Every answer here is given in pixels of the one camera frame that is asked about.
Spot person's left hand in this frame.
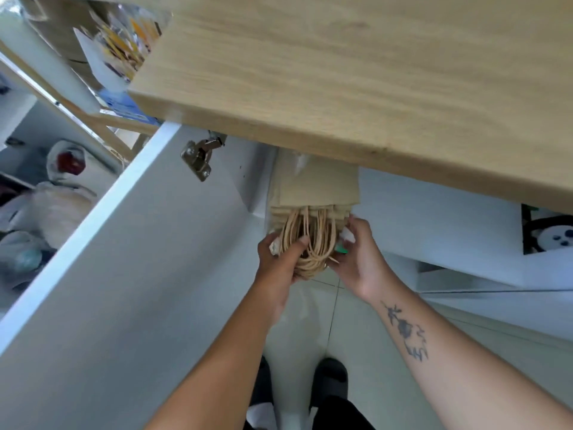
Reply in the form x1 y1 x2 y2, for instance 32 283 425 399
254 232 310 308

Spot person's right hand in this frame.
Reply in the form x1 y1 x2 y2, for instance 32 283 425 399
329 215 403 305

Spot stack of brown paper bags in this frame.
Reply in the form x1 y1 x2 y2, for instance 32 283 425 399
268 149 361 281

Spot person's right forearm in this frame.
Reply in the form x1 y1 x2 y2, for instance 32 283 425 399
367 282 573 430

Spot person's left forearm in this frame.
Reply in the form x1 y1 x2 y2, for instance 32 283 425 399
144 284 291 430

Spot white cabinet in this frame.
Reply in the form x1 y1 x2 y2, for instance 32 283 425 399
357 168 573 343

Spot black right shoe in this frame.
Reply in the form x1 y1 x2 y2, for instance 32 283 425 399
311 357 349 412

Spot metal door hinge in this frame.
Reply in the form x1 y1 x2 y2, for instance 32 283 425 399
180 135 227 182

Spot black trousers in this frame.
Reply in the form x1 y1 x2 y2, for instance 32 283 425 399
243 394 378 430

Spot white cabinet door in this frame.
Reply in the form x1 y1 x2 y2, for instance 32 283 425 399
0 122 279 430

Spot black and white appliance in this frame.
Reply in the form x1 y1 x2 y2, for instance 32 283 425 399
521 203 573 256

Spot blue packet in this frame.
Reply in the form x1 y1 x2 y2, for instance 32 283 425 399
96 87 161 127

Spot wooden shelf rack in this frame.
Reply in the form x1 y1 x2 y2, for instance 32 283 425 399
0 0 159 162

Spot white plastic bag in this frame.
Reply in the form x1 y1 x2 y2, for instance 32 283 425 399
0 139 122 305

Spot yellow snack packets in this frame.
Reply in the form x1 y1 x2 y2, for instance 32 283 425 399
73 3 173 93

